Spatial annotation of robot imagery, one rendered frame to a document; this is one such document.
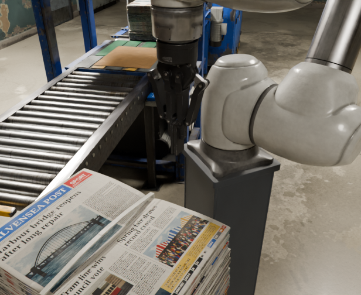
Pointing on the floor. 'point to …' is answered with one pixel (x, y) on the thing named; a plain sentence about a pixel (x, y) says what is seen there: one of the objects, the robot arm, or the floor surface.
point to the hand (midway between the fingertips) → (177, 137)
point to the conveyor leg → (205, 49)
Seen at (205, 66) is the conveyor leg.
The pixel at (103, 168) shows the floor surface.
